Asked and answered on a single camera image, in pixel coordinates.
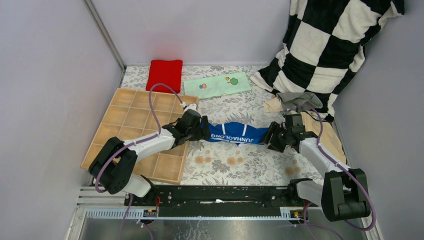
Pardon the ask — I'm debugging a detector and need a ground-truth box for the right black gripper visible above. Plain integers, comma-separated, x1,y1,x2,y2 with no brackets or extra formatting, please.
257,121,292,153

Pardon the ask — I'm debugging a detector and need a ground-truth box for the blue underwear with white lettering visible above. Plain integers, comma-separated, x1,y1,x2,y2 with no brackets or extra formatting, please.
205,121,268,145

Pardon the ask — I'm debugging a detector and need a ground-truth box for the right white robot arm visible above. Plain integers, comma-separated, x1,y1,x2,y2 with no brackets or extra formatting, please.
261,113,372,222

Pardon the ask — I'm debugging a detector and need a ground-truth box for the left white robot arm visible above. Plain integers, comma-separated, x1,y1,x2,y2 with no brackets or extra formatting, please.
88,109,211,206

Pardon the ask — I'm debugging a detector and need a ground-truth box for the floral patterned table mat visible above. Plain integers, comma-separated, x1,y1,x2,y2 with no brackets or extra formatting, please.
120,66,323,186

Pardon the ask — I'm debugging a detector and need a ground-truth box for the grey crumpled cloth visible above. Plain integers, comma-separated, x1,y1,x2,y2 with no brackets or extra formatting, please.
276,92,323,112

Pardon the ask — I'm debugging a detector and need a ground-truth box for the light green patterned cloth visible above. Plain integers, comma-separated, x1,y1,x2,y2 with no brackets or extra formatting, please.
183,72,252,99

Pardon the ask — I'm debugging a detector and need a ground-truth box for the beige cloth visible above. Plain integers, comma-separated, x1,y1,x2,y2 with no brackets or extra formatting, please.
263,97,347,164

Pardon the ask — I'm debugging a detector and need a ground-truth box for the red folded cloth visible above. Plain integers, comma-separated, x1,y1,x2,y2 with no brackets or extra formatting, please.
145,59,183,94

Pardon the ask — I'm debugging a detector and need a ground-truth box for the wooden compartment tray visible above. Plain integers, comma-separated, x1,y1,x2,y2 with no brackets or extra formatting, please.
80,88,199,185

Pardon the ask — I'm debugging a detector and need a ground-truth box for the black white checkered blanket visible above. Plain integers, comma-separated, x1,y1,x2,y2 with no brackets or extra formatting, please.
250,0,405,122

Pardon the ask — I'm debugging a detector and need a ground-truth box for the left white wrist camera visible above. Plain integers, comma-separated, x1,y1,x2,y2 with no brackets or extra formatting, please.
180,102,199,113

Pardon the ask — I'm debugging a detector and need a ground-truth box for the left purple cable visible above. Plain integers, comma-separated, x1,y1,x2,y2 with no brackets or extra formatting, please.
94,83,188,194

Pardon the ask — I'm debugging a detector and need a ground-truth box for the purple cable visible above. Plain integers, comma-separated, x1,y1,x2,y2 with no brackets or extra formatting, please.
284,103,378,240
94,83,188,194

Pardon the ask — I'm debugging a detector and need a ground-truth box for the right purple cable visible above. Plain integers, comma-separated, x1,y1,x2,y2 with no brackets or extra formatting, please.
284,103,378,240

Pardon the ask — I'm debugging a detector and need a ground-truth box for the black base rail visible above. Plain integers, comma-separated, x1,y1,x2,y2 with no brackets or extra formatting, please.
124,185,306,218

